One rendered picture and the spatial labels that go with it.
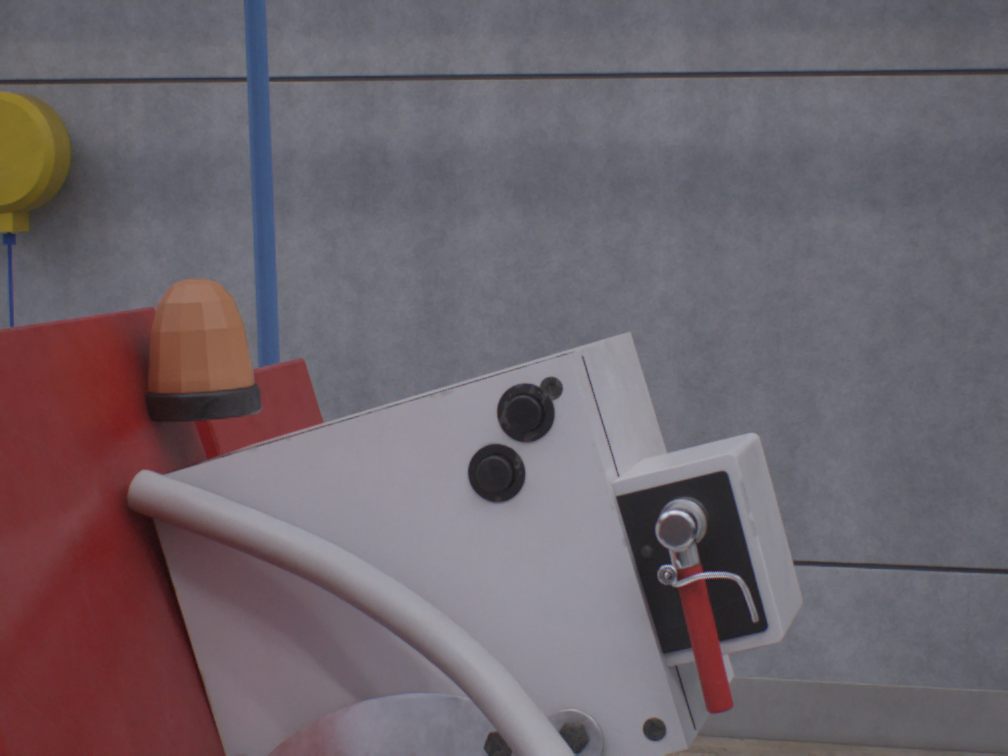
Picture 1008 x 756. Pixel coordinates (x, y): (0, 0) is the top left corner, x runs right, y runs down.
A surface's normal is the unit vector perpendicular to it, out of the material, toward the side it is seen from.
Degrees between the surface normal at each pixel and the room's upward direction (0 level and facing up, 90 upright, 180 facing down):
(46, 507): 70
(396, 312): 90
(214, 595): 90
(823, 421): 90
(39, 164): 90
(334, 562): 55
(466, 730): 81
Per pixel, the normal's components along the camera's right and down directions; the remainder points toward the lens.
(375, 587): -0.09, -0.49
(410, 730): -0.22, -0.07
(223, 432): 0.93, -0.28
